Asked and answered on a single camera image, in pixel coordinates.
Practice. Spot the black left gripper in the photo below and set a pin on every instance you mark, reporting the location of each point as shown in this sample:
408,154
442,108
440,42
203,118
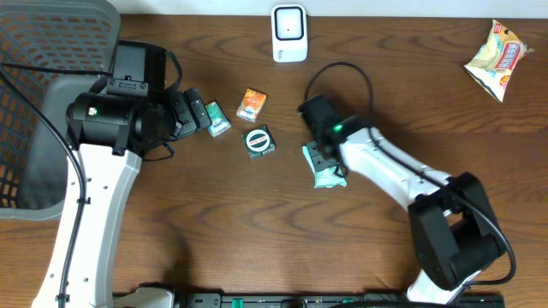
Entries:
188,113

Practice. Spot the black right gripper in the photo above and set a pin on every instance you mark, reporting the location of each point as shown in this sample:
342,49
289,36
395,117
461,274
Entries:
318,165

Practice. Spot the green Kleenex tissue packet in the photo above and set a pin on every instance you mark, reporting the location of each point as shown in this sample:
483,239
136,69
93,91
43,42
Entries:
219,122

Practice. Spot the light teal snack packet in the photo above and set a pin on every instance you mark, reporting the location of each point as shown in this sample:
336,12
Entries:
326,178

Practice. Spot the orange tissue packet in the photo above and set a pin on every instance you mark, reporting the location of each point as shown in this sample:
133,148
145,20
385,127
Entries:
251,105

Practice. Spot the dark green Zam-Buk box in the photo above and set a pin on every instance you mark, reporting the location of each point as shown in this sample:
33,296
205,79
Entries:
258,142

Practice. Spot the large yellow snack bag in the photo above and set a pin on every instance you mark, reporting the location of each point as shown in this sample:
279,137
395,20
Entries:
495,62

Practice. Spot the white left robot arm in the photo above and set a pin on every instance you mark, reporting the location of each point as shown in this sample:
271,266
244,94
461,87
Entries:
113,120

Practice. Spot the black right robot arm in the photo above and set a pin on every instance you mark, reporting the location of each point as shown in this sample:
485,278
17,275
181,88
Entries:
454,230

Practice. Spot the white barcode scanner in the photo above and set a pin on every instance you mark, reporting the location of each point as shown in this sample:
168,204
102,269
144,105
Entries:
289,33

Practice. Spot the grey plastic mesh basket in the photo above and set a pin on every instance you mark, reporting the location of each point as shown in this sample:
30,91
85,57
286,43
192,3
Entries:
51,52

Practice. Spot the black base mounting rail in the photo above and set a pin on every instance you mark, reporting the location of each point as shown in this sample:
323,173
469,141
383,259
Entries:
299,300

